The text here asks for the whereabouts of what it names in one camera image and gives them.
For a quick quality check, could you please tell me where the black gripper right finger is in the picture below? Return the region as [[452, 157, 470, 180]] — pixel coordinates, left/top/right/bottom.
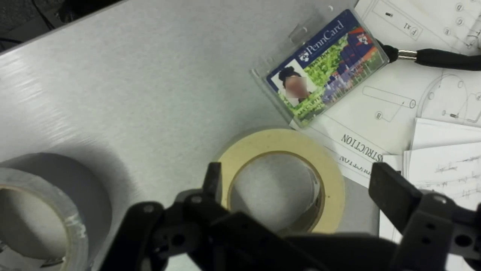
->
[[367, 162, 481, 271]]

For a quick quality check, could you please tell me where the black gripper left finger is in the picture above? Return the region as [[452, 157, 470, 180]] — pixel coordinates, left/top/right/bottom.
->
[[100, 162, 303, 271]]

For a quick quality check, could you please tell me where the cream masking tape roll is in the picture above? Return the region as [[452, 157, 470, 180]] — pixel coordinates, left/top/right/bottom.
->
[[217, 127, 349, 237]]

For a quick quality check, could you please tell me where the white printed paper sheet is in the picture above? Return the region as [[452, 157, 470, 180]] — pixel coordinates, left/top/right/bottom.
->
[[401, 118, 481, 213]]

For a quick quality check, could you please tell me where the white instruction paper sheet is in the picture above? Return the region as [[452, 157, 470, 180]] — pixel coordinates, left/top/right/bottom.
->
[[288, 50, 481, 190]]

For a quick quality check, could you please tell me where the plastic ID card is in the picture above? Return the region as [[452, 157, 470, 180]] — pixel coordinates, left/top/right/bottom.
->
[[252, 7, 393, 127]]

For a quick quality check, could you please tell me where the white drawing paper sheet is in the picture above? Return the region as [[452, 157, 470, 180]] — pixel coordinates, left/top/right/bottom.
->
[[351, 0, 481, 55]]

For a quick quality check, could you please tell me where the grey duct tape roll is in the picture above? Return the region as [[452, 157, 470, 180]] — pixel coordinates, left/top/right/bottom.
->
[[0, 166, 92, 271]]

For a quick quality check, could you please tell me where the black lanyard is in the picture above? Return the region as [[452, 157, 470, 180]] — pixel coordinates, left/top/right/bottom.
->
[[379, 43, 481, 73]]

